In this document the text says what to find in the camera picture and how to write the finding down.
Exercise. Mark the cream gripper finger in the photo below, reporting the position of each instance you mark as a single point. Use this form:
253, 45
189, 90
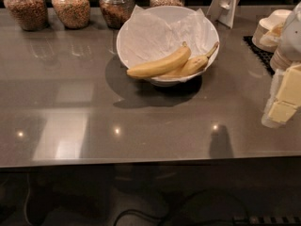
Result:
281, 111
290, 88

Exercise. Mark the white bowl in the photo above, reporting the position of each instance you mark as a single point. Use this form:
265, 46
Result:
167, 45

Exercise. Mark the rear paper plate stack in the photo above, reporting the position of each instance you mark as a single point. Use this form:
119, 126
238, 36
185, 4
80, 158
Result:
268, 31

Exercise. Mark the black power strip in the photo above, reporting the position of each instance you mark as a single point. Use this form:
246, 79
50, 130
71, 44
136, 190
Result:
267, 221

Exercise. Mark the paper plate stack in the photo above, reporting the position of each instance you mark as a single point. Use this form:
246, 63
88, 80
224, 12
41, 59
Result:
279, 61
268, 31

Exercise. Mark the front paper plate stack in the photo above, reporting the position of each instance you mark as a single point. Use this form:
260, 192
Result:
279, 61

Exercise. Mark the leftmost glass grain jar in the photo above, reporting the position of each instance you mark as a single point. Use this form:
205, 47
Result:
30, 15

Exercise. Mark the white paper liner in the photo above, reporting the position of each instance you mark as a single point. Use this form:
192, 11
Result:
152, 33

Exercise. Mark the yellow banana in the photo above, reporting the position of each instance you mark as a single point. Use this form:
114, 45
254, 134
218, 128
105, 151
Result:
192, 66
161, 66

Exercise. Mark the white sign stand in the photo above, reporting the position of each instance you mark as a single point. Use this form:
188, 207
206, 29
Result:
223, 11

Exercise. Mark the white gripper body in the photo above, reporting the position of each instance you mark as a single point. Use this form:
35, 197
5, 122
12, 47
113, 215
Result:
292, 42

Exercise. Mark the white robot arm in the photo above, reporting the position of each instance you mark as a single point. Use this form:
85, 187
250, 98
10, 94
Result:
290, 38

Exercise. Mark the black rubber mat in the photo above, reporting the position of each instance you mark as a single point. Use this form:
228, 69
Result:
262, 55

